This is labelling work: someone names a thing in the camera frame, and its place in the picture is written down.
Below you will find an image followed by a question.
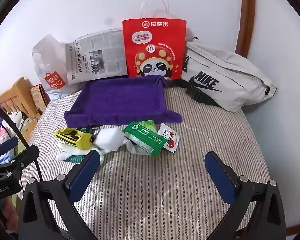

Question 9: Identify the brown wooden door frame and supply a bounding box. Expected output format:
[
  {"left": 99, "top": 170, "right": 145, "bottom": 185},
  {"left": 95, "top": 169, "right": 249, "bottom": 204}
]
[{"left": 235, "top": 0, "right": 256, "bottom": 58}]

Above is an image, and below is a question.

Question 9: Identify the green packet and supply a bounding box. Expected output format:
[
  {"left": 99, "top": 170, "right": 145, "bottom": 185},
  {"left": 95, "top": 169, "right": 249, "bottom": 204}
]
[{"left": 122, "top": 121, "right": 167, "bottom": 157}]

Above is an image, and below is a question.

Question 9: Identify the beige waist bag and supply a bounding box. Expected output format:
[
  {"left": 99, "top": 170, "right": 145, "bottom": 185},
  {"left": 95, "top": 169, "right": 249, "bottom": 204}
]
[{"left": 169, "top": 37, "right": 278, "bottom": 112}]

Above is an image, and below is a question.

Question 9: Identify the brown patterned box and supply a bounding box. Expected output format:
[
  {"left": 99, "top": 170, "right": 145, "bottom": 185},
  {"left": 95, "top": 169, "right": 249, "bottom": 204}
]
[{"left": 30, "top": 84, "right": 50, "bottom": 110}]

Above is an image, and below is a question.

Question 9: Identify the teal striped cloth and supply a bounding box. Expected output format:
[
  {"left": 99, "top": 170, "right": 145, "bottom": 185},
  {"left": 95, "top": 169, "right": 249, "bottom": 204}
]
[{"left": 66, "top": 155, "right": 87, "bottom": 164}]

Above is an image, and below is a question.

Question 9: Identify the black cable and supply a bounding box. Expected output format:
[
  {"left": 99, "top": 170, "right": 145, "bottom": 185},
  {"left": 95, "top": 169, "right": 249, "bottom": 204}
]
[{"left": 0, "top": 100, "right": 43, "bottom": 182}]

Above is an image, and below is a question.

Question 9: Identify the white paper towel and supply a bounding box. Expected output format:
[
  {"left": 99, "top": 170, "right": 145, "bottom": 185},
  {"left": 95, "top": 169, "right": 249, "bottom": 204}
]
[{"left": 97, "top": 140, "right": 154, "bottom": 167}]

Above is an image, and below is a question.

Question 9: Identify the white sponge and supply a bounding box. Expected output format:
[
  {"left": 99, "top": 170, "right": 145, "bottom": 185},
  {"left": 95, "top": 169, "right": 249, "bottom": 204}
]
[{"left": 94, "top": 128, "right": 125, "bottom": 153}]

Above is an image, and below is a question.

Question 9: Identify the white sock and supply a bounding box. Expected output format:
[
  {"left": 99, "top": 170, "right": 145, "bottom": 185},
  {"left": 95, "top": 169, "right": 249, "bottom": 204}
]
[{"left": 56, "top": 142, "right": 90, "bottom": 162}]

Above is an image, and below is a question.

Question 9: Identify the white red sachet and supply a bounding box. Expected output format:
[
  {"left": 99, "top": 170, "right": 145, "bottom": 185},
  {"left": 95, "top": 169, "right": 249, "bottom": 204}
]
[{"left": 157, "top": 123, "right": 181, "bottom": 153}]

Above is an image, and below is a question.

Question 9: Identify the green tissue pack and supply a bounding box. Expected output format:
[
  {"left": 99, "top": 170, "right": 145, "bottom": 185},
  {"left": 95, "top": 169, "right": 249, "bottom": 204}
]
[{"left": 137, "top": 120, "right": 157, "bottom": 132}]

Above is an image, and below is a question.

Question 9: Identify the folded newspaper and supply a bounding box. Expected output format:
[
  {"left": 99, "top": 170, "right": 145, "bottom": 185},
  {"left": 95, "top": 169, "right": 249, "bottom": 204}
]
[{"left": 65, "top": 29, "right": 128, "bottom": 85}]

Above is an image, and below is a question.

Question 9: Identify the striped quilt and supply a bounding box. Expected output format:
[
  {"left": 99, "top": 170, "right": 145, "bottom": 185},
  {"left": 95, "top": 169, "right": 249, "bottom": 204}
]
[{"left": 16, "top": 80, "right": 270, "bottom": 240}]

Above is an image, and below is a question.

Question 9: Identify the white plastic shopping bag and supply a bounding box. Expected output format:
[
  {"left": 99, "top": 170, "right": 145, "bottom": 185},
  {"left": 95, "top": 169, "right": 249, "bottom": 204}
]
[{"left": 31, "top": 34, "right": 73, "bottom": 100}]

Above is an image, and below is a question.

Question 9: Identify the red panda print paper bag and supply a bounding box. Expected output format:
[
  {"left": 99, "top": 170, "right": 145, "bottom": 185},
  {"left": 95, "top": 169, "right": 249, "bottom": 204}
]
[{"left": 122, "top": 0, "right": 187, "bottom": 80}]

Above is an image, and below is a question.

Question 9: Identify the purple towel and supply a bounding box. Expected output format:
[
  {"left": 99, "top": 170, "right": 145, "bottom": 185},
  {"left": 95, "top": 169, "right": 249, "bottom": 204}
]
[{"left": 64, "top": 76, "right": 183, "bottom": 130}]

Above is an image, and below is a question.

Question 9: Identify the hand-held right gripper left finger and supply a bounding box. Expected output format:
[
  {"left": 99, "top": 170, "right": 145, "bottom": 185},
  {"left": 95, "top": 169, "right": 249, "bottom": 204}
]
[{"left": 16, "top": 149, "right": 102, "bottom": 240}]

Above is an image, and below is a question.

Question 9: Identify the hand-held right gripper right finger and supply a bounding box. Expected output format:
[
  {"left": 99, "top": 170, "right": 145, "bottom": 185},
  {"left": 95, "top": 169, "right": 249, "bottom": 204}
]
[{"left": 204, "top": 151, "right": 287, "bottom": 240}]

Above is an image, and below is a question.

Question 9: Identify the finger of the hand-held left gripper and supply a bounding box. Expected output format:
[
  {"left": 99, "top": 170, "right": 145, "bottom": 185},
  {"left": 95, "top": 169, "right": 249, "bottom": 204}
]
[
  {"left": 0, "top": 137, "right": 19, "bottom": 164},
  {"left": 5, "top": 145, "right": 40, "bottom": 173}
]

